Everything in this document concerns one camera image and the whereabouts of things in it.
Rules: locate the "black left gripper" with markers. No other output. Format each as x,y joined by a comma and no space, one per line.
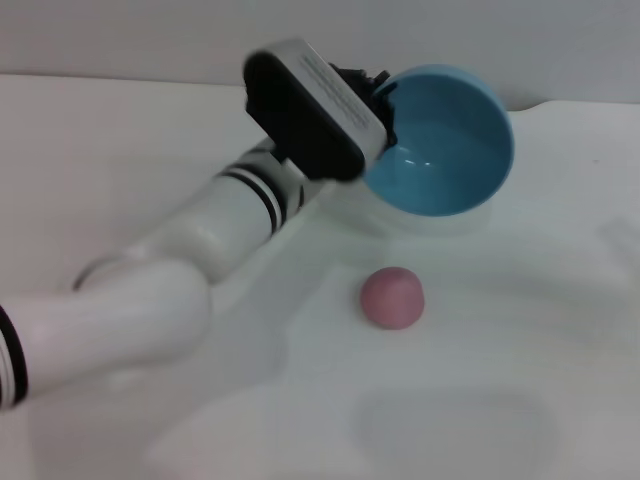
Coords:
360,80

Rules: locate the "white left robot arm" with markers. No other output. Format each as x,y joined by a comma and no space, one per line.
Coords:
150,295

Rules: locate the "blue bowl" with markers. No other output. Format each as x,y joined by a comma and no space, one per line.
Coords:
450,160

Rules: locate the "pink peach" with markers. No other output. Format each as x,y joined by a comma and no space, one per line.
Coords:
392,299

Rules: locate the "black and white left wrist camera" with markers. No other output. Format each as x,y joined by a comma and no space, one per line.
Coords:
310,115

